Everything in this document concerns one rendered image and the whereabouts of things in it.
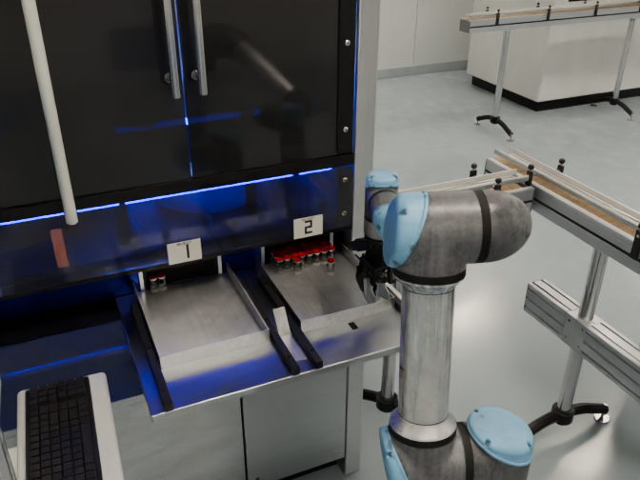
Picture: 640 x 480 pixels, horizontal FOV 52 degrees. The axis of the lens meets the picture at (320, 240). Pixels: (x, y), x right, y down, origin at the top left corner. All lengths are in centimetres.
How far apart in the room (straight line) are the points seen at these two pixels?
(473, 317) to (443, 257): 228
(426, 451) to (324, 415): 109
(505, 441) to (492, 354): 188
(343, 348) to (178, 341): 39
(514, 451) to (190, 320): 86
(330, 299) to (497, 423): 67
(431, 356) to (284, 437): 119
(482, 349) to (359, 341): 154
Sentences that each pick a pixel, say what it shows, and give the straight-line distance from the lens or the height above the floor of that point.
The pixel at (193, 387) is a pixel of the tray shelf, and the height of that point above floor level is 88.
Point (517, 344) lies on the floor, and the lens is 316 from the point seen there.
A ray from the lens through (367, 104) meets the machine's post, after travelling 174.
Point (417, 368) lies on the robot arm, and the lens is 110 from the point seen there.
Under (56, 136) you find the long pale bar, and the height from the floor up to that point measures 138.
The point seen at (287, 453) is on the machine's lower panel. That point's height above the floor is 20.
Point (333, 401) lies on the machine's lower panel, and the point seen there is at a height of 36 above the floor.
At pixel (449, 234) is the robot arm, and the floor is 139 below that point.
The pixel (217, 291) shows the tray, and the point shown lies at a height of 88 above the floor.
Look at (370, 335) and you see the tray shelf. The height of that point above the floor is 88.
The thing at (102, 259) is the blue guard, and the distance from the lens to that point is 168.
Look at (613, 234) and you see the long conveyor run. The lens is 216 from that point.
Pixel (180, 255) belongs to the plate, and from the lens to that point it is 171.
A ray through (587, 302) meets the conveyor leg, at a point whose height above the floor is 62.
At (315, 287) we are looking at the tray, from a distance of 179.
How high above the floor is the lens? 185
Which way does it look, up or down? 29 degrees down
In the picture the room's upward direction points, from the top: straight up
